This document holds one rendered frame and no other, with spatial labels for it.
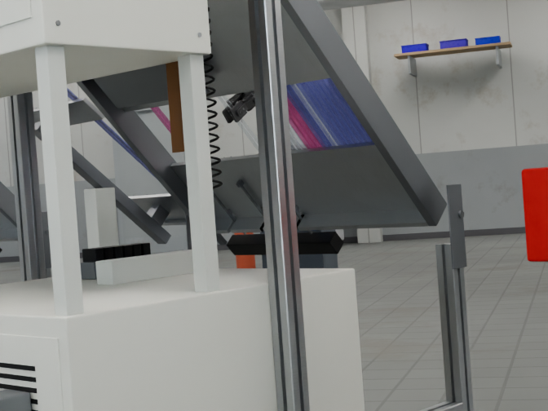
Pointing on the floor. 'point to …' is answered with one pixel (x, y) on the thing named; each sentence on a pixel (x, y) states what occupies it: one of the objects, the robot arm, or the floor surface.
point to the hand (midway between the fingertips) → (234, 112)
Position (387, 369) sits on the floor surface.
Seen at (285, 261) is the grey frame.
